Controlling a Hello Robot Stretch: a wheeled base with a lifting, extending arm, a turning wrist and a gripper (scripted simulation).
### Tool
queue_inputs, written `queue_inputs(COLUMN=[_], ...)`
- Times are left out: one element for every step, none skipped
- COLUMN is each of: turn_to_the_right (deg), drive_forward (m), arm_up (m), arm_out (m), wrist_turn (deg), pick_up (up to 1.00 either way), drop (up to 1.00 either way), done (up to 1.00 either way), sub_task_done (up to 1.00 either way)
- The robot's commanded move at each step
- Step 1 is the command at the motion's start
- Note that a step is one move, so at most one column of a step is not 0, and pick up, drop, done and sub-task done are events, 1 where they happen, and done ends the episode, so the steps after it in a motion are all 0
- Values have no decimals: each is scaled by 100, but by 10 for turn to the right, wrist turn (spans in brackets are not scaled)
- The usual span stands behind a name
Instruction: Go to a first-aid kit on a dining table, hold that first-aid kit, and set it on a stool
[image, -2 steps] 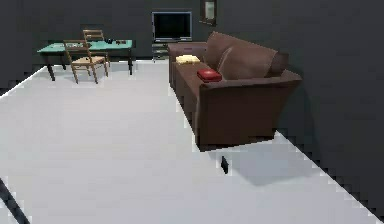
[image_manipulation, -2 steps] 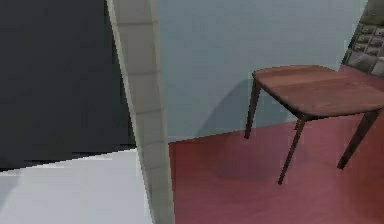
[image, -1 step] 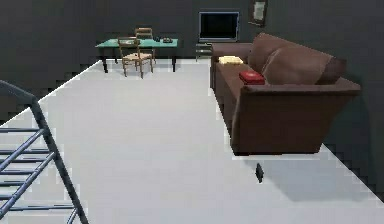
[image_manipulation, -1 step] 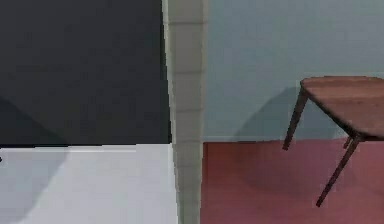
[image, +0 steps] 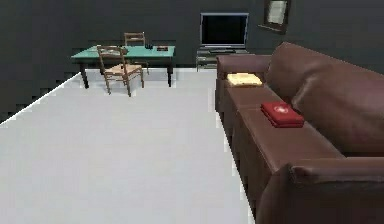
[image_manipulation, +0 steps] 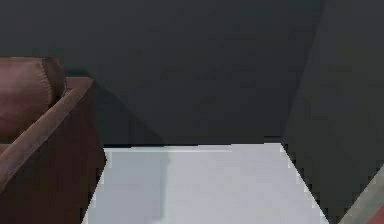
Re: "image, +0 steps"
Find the teal top dining table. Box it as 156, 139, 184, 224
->
70, 44, 177, 90

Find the black television set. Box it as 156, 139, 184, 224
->
199, 12, 250, 50

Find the red first-aid kit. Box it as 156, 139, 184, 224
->
260, 101, 305, 129

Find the grey television stand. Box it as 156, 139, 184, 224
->
195, 47, 254, 72

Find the yellow flat cushion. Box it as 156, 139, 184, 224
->
226, 72, 264, 88

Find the brown wooden chair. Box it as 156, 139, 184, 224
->
123, 31, 150, 76
96, 45, 145, 98

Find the brown leather sofa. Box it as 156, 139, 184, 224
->
214, 41, 384, 224

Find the dark framed wall picture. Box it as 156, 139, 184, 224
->
258, 0, 293, 35

